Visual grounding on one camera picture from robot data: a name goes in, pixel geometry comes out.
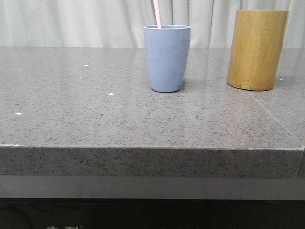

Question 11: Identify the bamboo cylinder holder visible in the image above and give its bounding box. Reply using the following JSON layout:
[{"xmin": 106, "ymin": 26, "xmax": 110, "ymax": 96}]
[{"xmin": 227, "ymin": 10, "xmax": 289, "ymax": 91}]

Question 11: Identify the pink chopstick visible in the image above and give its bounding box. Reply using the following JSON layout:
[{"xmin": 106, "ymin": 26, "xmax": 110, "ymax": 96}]
[{"xmin": 153, "ymin": 0, "xmax": 162, "ymax": 29}]

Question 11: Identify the blue plastic cup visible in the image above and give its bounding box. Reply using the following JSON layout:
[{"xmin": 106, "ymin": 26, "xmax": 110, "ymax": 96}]
[{"xmin": 143, "ymin": 25, "xmax": 191, "ymax": 93}]

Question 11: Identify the white pleated curtain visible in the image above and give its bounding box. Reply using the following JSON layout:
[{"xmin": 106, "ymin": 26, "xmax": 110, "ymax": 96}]
[{"xmin": 0, "ymin": 0, "xmax": 305, "ymax": 48}]

